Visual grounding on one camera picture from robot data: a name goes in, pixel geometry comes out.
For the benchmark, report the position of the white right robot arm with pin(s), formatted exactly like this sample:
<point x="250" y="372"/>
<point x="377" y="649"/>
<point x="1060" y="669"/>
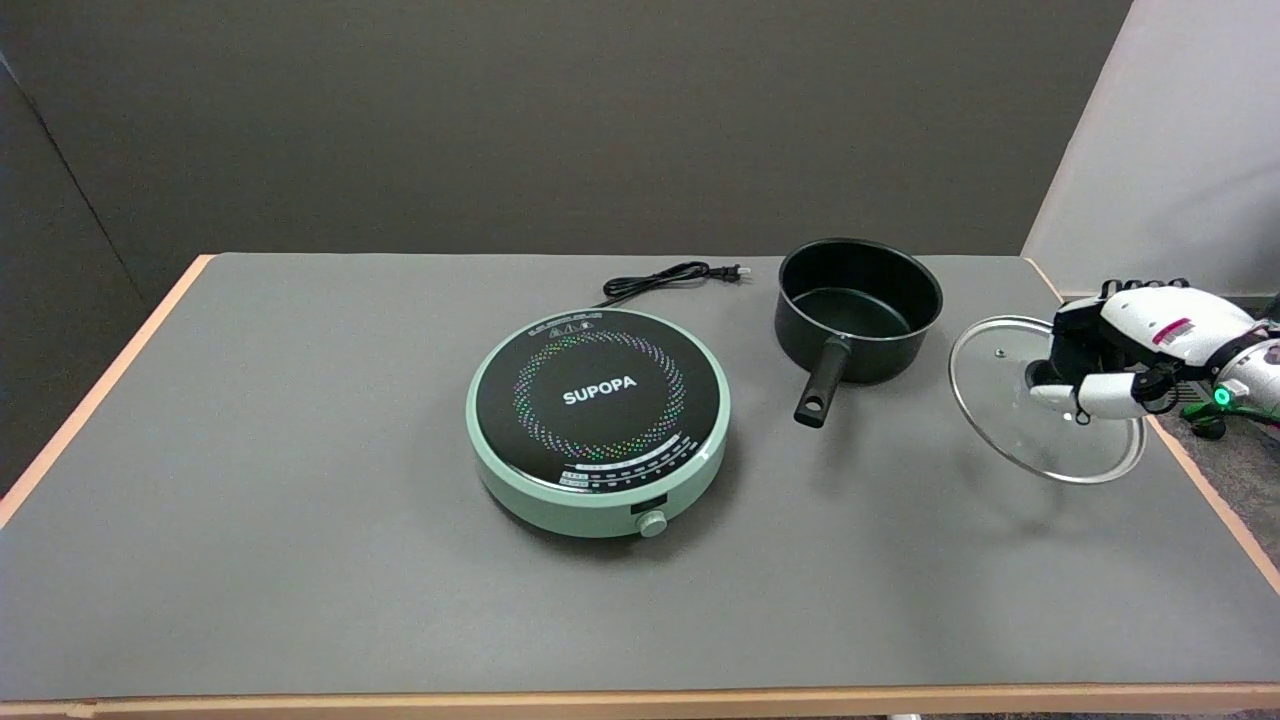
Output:
<point x="1255" y="375"/>

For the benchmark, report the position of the glass pot lid black knob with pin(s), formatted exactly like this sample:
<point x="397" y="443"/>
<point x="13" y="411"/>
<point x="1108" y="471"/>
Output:
<point x="1000" y="400"/>

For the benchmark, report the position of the mint green induction cooker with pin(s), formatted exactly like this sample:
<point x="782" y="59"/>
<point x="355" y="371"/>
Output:
<point x="598" y="400"/>

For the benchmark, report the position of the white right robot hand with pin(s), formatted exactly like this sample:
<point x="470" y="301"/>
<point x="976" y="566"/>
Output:
<point x="1165" y="325"/>

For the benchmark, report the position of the black caster wheel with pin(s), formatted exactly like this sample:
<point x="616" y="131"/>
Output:
<point x="1208" y="430"/>

